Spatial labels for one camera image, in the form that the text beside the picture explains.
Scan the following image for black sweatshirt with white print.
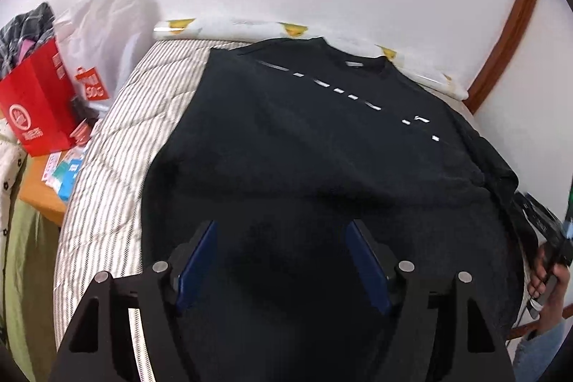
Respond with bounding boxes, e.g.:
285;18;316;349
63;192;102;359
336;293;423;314
141;36;528;382

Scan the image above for plaid dark clothing pile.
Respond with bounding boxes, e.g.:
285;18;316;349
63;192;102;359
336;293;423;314
0;2;54;78

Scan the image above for person's right hand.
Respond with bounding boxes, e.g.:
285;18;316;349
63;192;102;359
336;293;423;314
528;244;570;335

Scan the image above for striped quilted mattress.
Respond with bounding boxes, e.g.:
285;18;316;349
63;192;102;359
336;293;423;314
52;37;525;382

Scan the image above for blue denim right sleeve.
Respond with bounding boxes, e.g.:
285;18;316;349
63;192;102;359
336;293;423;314
513;319;565;382

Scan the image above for olive green fabric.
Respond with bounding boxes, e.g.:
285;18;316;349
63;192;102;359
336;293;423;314
1;158;61;381

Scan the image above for blue and white packets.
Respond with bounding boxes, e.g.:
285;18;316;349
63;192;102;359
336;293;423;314
41;146;85;204

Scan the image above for orange wooden side table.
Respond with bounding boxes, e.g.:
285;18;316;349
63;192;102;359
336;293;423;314
18;156;66;227

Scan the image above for white floral cloth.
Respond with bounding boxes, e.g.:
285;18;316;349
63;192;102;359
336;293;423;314
0;117;29;257

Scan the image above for red paper shopping bag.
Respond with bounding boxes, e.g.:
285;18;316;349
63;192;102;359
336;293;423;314
1;39;90;157

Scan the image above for white plastic shopping bag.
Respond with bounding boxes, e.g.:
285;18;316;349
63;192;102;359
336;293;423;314
53;0;153;115

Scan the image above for brown wooden door frame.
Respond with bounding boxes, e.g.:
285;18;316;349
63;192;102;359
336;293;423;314
465;0;537;114

